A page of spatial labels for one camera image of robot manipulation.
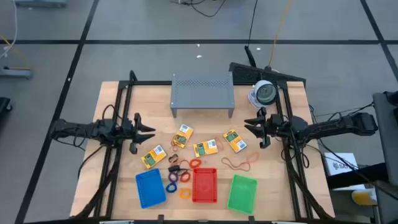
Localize yellow hanging cable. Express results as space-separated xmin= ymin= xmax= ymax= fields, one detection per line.
xmin=267 ymin=0 xmax=294 ymax=68

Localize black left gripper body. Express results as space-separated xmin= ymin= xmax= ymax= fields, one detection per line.
xmin=123 ymin=113 xmax=141 ymax=155

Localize yellow container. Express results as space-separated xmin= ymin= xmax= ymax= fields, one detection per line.
xmin=351 ymin=189 xmax=378 ymax=207

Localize grey stand base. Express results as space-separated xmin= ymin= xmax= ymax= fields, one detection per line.
xmin=0 ymin=65 xmax=34 ymax=80
xmin=13 ymin=0 xmax=68 ymax=9

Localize yellow coil wristband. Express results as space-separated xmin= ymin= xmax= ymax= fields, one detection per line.
xmin=178 ymin=187 xmax=192 ymax=200

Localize yellow floor cable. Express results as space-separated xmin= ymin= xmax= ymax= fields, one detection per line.
xmin=0 ymin=33 xmax=32 ymax=71

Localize white cardboard box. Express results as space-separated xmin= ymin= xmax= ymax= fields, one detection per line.
xmin=323 ymin=152 xmax=359 ymax=177

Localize black cable plug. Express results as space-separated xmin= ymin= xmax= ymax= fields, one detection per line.
xmin=244 ymin=45 xmax=257 ymax=68

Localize white round dome camera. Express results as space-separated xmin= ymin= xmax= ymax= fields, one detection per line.
xmin=248 ymin=80 xmax=279 ymax=110

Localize grey perforated metal riser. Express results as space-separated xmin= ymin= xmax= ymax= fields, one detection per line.
xmin=170 ymin=72 xmax=236 ymax=119

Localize black beam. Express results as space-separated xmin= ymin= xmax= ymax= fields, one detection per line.
xmin=326 ymin=162 xmax=390 ymax=190

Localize red plastic basket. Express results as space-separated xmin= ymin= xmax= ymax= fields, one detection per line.
xmin=192 ymin=167 xmax=218 ymax=203

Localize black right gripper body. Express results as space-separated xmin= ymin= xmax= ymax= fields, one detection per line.
xmin=259 ymin=106 xmax=283 ymax=149

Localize black floor cable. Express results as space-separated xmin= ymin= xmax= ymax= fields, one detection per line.
xmin=169 ymin=0 xmax=228 ymax=18

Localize black perforated mesh panel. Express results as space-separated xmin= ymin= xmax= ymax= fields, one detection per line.
xmin=229 ymin=62 xmax=307 ymax=87

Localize blue plastic basket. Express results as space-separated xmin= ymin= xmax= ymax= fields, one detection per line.
xmin=135 ymin=168 xmax=167 ymax=209

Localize black hanging cable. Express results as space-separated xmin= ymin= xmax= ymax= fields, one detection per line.
xmin=247 ymin=0 xmax=259 ymax=47

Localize green plastic basket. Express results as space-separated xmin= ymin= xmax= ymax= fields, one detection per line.
xmin=226 ymin=174 xmax=259 ymax=215

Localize grey cabinet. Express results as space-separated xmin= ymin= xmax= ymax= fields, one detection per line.
xmin=372 ymin=90 xmax=398 ymax=224

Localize black floor stand foot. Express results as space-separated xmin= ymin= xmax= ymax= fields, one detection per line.
xmin=0 ymin=96 xmax=13 ymax=121

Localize white floor cable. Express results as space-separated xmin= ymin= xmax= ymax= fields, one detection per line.
xmin=0 ymin=0 xmax=18 ymax=60

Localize black aluminium table frame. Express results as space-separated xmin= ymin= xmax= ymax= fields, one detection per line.
xmin=70 ymin=70 xmax=336 ymax=220

